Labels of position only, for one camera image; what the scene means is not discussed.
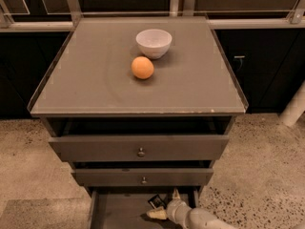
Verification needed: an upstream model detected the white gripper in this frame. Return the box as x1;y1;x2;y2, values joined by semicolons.
147;188;192;227

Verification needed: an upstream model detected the grey bottom drawer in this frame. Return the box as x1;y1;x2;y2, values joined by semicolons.
87;188;203;229

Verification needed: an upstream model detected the black rxbar chocolate bar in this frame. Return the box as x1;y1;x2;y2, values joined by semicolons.
148;194;168;209

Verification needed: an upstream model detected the grey drawer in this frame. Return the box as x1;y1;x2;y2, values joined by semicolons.
87;188;203;229
72;168;214;187
49;135;229;162

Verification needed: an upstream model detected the grey middle drawer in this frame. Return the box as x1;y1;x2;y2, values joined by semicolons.
72;168;214;187

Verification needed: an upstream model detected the metal rail frame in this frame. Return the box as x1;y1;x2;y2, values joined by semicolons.
0;0;305;31

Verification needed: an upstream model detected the grey top drawer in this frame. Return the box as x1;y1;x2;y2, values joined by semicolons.
49;135;229;162

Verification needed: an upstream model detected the white ceramic bowl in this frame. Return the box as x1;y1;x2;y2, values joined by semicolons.
135;29;173;59

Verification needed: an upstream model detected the grey drawer cabinet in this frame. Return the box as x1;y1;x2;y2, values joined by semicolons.
27;15;250;229

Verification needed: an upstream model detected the white pipe leg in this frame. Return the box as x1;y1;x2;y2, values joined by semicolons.
279;81;305;127

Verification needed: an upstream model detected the orange fruit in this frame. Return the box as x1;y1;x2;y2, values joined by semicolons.
132;56;154;79

